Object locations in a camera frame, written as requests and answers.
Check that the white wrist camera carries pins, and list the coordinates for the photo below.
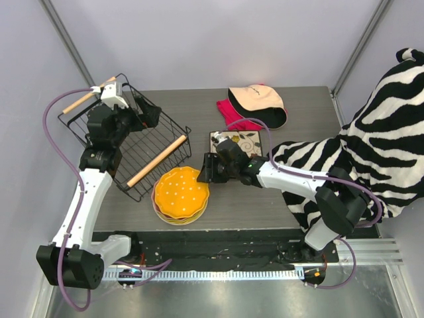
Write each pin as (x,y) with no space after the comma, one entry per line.
(218,137)
(111,94)

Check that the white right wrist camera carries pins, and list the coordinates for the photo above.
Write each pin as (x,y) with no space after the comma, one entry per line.
(218,137)

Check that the green dotted round plate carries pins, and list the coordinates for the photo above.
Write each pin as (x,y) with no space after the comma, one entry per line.
(185,221)

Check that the red folded cloth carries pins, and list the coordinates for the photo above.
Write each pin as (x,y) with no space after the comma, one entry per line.
(236,121)

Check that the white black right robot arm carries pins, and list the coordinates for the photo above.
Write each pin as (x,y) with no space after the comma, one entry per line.
(339,201)

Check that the zebra striped blanket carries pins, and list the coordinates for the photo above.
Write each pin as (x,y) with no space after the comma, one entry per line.
(382,147)

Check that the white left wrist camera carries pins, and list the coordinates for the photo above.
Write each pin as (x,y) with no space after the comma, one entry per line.
(111,94)

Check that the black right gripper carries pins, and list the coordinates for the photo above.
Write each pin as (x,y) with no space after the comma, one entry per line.
(210,169)

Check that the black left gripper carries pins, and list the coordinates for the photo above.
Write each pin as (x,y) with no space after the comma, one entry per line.
(133,113)

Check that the pink dotted round plate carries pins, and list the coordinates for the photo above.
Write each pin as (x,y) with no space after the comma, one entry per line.
(180,202)

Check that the grey slotted cable duct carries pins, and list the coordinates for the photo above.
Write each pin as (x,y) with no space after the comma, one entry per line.
(118,274)

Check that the black wire dish rack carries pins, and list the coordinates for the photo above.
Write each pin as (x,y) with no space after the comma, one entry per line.
(136,162)

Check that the orange dotted round plate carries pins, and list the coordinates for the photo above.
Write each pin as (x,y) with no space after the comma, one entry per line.
(157,217)

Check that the cream flower square plate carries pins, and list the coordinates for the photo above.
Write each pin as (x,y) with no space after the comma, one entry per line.
(249,141)

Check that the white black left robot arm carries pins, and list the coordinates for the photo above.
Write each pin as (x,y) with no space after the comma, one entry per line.
(71,259)

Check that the beige black bucket hat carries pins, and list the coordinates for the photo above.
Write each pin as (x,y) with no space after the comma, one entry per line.
(275,114)

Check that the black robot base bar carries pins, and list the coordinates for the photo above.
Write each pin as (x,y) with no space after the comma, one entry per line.
(226,250)

